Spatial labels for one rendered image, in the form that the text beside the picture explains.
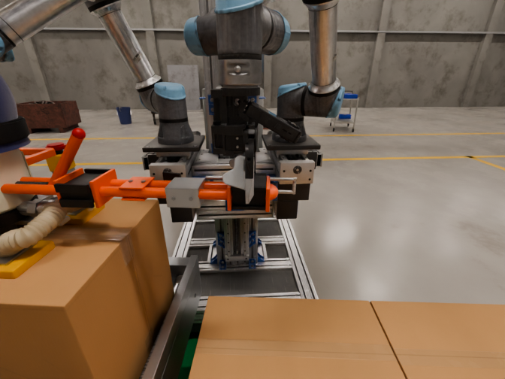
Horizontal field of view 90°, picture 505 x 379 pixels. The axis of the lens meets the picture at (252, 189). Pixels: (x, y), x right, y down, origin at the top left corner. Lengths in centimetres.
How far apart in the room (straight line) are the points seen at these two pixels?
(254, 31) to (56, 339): 63
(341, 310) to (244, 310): 34
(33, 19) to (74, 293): 75
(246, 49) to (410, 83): 1296
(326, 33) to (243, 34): 52
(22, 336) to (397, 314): 102
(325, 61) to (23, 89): 1337
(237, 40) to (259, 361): 81
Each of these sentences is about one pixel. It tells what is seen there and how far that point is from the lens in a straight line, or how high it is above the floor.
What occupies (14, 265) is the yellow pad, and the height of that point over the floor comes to 97.
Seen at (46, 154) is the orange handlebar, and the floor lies 108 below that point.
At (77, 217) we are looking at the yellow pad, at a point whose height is 97.
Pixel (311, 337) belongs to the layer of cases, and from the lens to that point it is 94.
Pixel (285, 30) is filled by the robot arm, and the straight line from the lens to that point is 57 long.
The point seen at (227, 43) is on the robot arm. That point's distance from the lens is 46.
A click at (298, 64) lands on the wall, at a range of 1142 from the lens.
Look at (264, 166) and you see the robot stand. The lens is 110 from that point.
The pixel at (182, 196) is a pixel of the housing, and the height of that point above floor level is 108.
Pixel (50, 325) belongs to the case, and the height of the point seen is 90.
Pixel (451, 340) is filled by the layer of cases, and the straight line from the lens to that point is 111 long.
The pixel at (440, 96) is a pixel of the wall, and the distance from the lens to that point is 1425.
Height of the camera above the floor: 130
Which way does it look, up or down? 24 degrees down
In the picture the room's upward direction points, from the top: straight up
